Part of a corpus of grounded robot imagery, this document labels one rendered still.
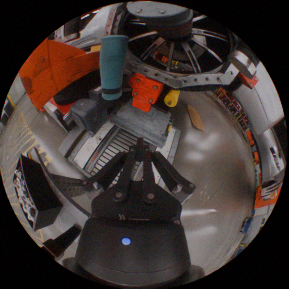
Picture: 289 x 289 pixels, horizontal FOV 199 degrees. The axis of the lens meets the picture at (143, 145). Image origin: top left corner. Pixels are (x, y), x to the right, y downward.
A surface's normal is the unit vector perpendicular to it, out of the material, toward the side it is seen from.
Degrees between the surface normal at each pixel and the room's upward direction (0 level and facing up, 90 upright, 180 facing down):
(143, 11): 90
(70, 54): 90
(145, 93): 90
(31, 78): 90
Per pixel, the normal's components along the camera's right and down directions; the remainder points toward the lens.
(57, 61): 0.88, 0.47
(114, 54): 0.33, 0.87
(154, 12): -0.42, 0.78
